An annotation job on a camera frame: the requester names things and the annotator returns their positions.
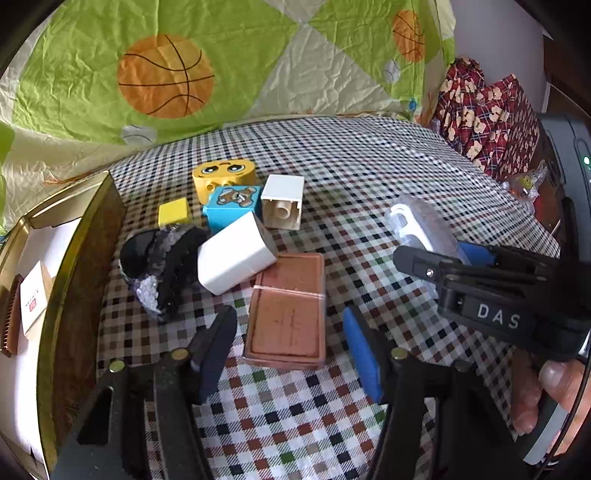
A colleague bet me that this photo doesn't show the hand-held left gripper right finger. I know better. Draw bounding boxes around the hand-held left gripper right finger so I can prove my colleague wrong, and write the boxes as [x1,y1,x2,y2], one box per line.
[342,305,532,480]

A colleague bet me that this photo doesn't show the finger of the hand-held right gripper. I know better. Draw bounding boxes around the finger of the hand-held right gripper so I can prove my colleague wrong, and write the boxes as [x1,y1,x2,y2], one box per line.
[392,244,468,296]
[457,240,561,278]

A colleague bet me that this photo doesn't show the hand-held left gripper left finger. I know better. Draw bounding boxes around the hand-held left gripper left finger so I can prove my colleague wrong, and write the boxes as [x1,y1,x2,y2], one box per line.
[51,304,239,480]

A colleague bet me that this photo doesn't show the clear white plastic holder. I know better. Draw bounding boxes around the clear white plastic holder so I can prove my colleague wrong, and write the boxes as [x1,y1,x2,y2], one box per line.
[385,194,463,265]

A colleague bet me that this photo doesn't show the brown rectangular case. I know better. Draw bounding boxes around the brown rectangular case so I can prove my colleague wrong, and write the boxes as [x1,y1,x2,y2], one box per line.
[243,252,327,370]

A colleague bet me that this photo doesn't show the black sequined hair clip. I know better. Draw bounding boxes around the black sequined hair clip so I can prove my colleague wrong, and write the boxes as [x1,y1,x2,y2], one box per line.
[119,225,208,322]

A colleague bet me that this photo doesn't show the white rounded box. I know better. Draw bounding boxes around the white rounded box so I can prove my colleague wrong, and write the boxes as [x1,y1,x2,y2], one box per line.
[198,211,279,296]

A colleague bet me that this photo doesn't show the yellow cube block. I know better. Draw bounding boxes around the yellow cube block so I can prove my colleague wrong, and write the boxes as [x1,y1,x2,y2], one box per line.
[158,199,191,230]

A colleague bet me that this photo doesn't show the white hollow toy block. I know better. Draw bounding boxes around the white hollow toy block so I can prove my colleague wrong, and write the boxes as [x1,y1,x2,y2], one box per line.
[260,174,305,230]

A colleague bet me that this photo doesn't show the gold tin box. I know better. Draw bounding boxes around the gold tin box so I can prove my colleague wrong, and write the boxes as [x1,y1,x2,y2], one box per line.
[0,172,128,479]

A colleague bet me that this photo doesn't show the person's right hand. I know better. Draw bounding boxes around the person's right hand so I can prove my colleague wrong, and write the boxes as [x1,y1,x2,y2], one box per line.
[510,350,586,435]

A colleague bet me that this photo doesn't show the clear bag with toy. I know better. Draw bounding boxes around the clear bag with toy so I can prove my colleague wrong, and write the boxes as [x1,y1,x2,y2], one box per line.
[503,161,550,208]

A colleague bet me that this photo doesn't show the checkered tablecloth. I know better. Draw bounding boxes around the checkered tablecloth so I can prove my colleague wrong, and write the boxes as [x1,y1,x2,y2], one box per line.
[96,115,561,480]

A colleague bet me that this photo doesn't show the red plaid bear cushion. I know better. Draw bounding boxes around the red plaid bear cushion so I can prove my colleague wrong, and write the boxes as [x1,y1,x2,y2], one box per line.
[436,56,485,153]
[466,74,541,183]

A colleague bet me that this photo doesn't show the blue bear toy block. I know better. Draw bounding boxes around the blue bear toy block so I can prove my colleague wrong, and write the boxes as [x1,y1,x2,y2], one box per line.
[202,185,263,234]

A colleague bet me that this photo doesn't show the yellow face toy block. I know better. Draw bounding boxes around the yellow face toy block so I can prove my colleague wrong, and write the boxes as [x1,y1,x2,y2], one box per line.
[192,161,256,204]

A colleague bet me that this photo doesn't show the dark wooden cabinet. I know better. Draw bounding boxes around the dark wooden cabinet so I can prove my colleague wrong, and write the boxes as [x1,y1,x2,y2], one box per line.
[542,32,591,118]

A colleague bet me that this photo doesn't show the white paper card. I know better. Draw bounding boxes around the white paper card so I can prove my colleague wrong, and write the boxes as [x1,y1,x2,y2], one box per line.
[21,261,54,335]

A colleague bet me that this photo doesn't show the white paper liner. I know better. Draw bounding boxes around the white paper liner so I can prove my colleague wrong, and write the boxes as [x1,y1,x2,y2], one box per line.
[0,217,84,462]

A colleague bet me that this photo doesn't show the brown comb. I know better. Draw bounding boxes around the brown comb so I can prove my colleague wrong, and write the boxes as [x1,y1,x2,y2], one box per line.
[0,273,24,358]

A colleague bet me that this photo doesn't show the basketball print bed sheet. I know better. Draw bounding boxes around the basketball print bed sheet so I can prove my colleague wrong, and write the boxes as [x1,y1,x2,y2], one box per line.
[0,0,458,232]

